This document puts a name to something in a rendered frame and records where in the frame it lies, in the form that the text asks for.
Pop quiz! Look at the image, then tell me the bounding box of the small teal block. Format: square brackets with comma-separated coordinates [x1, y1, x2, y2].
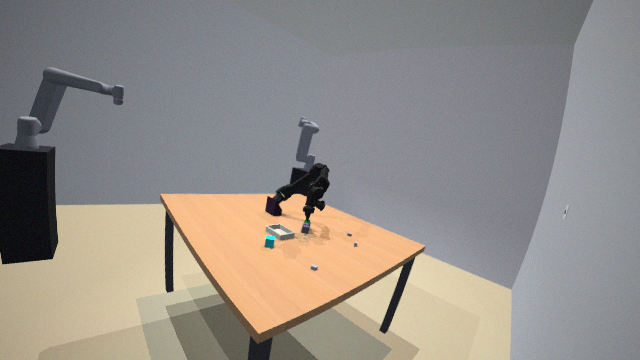
[264, 235, 275, 248]

